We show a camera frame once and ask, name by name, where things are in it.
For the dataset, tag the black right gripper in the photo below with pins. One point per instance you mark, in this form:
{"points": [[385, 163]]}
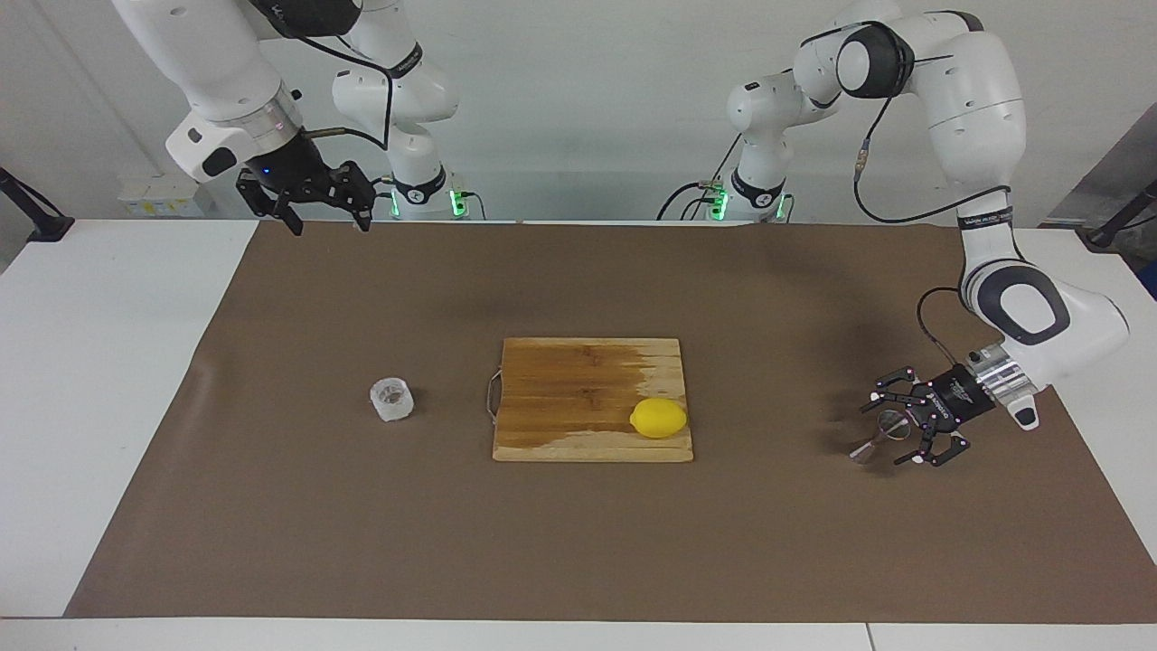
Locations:
{"points": [[291, 167]]}

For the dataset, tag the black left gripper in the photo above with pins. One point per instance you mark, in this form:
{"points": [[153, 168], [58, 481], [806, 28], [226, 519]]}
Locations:
{"points": [[956, 398]]}

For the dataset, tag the steel double jigger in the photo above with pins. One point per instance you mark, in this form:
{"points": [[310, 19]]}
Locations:
{"points": [[893, 423]]}

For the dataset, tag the clear plastic cup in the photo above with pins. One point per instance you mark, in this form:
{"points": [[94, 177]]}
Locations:
{"points": [[391, 402]]}

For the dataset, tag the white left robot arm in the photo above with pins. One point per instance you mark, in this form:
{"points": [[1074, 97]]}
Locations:
{"points": [[976, 99]]}

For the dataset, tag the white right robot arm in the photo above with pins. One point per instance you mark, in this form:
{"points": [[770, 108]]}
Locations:
{"points": [[208, 54]]}

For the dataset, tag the box of white bottles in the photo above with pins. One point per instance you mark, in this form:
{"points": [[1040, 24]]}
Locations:
{"points": [[163, 197]]}

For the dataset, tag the black clamp stand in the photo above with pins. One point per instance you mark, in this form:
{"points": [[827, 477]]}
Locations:
{"points": [[50, 226], [1103, 237]]}

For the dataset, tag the yellow lemon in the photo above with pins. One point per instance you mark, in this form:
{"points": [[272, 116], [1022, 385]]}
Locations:
{"points": [[658, 419]]}

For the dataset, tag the wooden cutting board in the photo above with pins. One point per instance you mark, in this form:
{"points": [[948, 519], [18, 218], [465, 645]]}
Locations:
{"points": [[560, 398]]}

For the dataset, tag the dark grey panel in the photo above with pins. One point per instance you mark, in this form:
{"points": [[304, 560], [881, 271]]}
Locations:
{"points": [[1112, 163]]}

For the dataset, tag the brown paper table mat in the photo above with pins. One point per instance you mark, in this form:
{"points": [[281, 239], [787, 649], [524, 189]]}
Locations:
{"points": [[362, 524]]}

